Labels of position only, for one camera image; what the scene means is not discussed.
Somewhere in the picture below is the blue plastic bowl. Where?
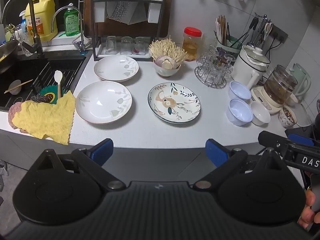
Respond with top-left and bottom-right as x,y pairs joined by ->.
226,99 -> 253,126
228,81 -> 251,101

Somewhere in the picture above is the white leaf plate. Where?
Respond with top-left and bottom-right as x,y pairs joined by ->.
94,55 -> 139,82
75,81 -> 132,125

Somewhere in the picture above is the small white ceramic bowl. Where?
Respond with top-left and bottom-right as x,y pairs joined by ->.
251,101 -> 271,126

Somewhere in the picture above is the person right hand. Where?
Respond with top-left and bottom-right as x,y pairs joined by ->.
298,189 -> 320,229

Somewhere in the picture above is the patterned bowl with grains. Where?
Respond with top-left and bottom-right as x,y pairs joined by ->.
278,106 -> 297,128

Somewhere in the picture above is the yellow dish cloth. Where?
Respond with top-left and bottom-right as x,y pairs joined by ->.
12,90 -> 76,145

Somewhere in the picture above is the deer pattern plate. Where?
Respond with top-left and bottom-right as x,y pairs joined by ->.
148,82 -> 201,124

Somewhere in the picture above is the glass health kettle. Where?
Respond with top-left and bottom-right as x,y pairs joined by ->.
251,65 -> 298,114

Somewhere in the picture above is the green electric kettle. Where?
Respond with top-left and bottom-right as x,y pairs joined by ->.
289,63 -> 311,97

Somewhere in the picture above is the sunflower pot holder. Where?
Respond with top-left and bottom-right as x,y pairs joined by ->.
39,85 -> 58,104

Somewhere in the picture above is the black sink drain rack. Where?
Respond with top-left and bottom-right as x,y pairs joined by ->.
31,59 -> 85,98

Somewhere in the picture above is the white electric cooking pot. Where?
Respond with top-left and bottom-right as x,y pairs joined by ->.
231,46 -> 271,89

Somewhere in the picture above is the white bowl with vegetables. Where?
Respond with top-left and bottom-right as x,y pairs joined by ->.
153,63 -> 181,77

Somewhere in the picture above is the halved red onion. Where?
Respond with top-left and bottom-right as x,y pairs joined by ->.
155,56 -> 177,69

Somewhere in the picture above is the upturned drinking glass middle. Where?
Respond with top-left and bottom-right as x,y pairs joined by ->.
120,36 -> 133,55

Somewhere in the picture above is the upturned drinking glass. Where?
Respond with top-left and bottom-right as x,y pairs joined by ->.
105,36 -> 117,55
133,36 -> 150,55
120,36 -> 133,55

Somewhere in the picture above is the chrome faucet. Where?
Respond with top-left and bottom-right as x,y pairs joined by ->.
50,3 -> 86,55

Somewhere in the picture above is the upturned drinking glass left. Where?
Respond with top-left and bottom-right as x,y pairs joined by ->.
105,36 -> 117,55

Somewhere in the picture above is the green utensil holder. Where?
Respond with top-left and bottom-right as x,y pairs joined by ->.
214,15 -> 241,55

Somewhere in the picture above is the upturned drinking glass right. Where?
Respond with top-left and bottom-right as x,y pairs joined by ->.
133,36 -> 150,55

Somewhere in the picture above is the enoki mushroom bunch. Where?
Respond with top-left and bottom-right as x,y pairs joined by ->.
149,37 -> 188,65

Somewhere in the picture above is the red lid plastic jar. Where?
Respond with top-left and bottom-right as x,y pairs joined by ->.
182,27 -> 202,61

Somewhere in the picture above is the dark tall faucet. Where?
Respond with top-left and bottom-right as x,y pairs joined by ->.
1,0 -> 44,58

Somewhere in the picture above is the green dish soap bottle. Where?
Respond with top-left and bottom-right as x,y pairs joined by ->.
63,8 -> 80,36

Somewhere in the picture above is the metal pan in sink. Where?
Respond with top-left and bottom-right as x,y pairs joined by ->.
0,40 -> 19,74

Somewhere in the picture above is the black dish rack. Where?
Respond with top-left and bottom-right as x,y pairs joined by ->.
84,0 -> 171,61

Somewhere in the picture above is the yellow detergent jug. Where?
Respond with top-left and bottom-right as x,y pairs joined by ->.
33,0 -> 57,43

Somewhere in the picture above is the wire glass rack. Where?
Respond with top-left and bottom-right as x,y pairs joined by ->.
194,45 -> 235,89

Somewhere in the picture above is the white spatula wooden handle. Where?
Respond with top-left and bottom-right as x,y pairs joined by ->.
54,70 -> 63,99

